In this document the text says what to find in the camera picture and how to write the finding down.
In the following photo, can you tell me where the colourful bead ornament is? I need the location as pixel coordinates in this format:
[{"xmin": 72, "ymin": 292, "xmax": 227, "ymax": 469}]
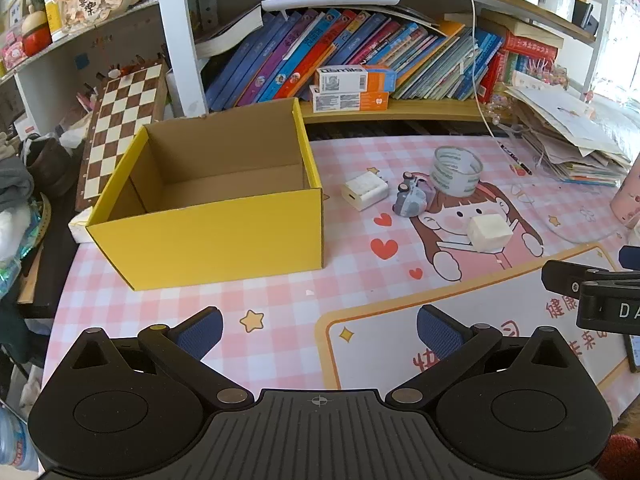
[{"xmin": 530, "ymin": 57, "xmax": 569, "ymax": 87}]

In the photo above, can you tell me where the yellow cardboard box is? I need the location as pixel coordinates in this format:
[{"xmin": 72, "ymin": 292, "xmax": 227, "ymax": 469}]
[{"xmin": 85, "ymin": 97, "xmax": 325, "ymax": 292}]

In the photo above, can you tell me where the orange white toothpaste box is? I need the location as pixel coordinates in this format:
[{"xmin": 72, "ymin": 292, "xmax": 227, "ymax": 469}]
[
  {"xmin": 314, "ymin": 65, "xmax": 397, "ymax": 93},
  {"xmin": 310, "ymin": 85, "xmax": 391, "ymax": 113}
]

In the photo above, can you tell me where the black box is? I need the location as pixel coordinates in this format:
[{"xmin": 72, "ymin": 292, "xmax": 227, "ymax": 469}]
[{"xmin": 572, "ymin": 0, "xmax": 599, "ymax": 36}]

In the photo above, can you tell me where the patterned pencil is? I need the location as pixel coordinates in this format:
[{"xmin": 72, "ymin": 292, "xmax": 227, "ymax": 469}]
[{"xmin": 500, "ymin": 142, "xmax": 534, "ymax": 176}]

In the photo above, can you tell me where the white wall shelf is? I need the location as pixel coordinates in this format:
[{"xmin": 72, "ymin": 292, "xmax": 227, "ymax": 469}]
[{"xmin": 0, "ymin": 0, "xmax": 162, "ymax": 87}]

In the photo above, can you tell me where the pearl bead tiara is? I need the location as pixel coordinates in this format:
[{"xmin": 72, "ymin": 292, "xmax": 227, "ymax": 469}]
[{"xmin": 487, "ymin": 91, "xmax": 521, "ymax": 127}]

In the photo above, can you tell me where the brown bag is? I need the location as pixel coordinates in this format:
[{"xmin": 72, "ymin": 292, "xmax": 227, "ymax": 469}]
[{"xmin": 22, "ymin": 135, "xmax": 76, "ymax": 199}]

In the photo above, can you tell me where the white foam block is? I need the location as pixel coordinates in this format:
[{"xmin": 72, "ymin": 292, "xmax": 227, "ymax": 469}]
[{"xmin": 466, "ymin": 213, "xmax": 513, "ymax": 253}]

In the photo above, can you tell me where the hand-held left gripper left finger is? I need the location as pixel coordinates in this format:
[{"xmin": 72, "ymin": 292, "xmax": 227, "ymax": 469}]
[{"xmin": 70, "ymin": 306, "xmax": 255, "ymax": 411}]

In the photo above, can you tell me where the white cable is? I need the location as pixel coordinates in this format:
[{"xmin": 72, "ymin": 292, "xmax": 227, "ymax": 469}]
[{"xmin": 457, "ymin": 0, "xmax": 506, "ymax": 143}]

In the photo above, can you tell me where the white light bar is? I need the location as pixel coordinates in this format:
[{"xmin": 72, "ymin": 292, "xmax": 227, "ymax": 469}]
[{"xmin": 261, "ymin": 0, "xmax": 403, "ymax": 12}]

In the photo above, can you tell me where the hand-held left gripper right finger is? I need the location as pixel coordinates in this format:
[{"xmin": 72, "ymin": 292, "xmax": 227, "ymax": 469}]
[{"xmin": 385, "ymin": 304, "xmax": 573, "ymax": 408}]

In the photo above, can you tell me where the plastic water bottle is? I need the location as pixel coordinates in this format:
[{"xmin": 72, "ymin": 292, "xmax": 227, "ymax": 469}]
[{"xmin": 0, "ymin": 407, "xmax": 39, "ymax": 472}]

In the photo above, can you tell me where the wooden bookshelf with white frame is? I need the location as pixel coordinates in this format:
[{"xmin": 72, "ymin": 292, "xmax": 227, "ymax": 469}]
[{"xmin": 152, "ymin": 0, "xmax": 616, "ymax": 126}]

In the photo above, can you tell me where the pink tissue pack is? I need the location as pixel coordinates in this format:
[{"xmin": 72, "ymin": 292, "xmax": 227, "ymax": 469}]
[{"xmin": 0, "ymin": 40, "xmax": 27, "ymax": 69}]

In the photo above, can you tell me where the red fuzzy cloth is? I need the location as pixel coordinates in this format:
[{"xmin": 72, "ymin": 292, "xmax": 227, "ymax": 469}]
[{"xmin": 597, "ymin": 435, "xmax": 640, "ymax": 480}]

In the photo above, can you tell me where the white charger plug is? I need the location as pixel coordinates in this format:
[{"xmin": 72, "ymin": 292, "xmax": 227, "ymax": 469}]
[{"xmin": 341, "ymin": 172, "xmax": 390, "ymax": 212}]

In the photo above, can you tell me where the red round doll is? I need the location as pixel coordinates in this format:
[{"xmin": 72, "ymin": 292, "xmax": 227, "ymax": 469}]
[{"xmin": 21, "ymin": 10, "xmax": 53, "ymax": 57}]

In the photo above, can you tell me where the pink cup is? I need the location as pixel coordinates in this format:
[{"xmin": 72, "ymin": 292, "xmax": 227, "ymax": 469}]
[{"xmin": 610, "ymin": 162, "xmax": 640, "ymax": 226}]

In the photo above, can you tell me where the black framed device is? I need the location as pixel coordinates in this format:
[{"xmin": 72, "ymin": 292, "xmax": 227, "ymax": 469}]
[{"xmin": 622, "ymin": 332, "xmax": 640, "ymax": 374}]

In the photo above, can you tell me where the grey cloth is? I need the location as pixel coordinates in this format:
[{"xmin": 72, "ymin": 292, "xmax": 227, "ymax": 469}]
[{"xmin": 0, "ymin": 157, "xmax": 36, "ymax": 211}]

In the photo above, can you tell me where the pile of papers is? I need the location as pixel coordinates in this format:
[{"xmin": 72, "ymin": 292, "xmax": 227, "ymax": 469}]
[{"xmin": 505, "ymin": 85, "xmax": 636, "ymax": 188}]

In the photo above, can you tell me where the grey toy car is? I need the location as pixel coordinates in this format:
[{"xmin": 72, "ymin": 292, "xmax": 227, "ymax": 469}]
[{"xmin": 392, "ymin": 171, "xmax": 435, "ymax": 217}]

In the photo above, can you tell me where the row of colourful books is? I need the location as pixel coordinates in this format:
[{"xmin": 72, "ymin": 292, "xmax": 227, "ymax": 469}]
[{"xmin": 202, "ymin": 7, "xmax": 561, "ymax": 113}]

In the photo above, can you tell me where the pink printed desk mat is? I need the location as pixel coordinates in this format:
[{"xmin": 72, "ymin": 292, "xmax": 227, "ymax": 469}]
[{"xmin": 37, "ymin": 132, "xmax": 640, "ymax": 480}]

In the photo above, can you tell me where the wooden chessboard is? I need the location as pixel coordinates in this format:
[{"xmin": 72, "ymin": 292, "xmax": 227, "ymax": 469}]
[{"xmin": 75, "ymin": 60, "xmax": 168, "ymax": 213}]

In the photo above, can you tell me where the clear tape roll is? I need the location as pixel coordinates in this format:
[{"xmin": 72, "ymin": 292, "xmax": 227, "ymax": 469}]
[{"xmin": 431, "ymin": 146, "xmax": 484, "ymax": 196}]

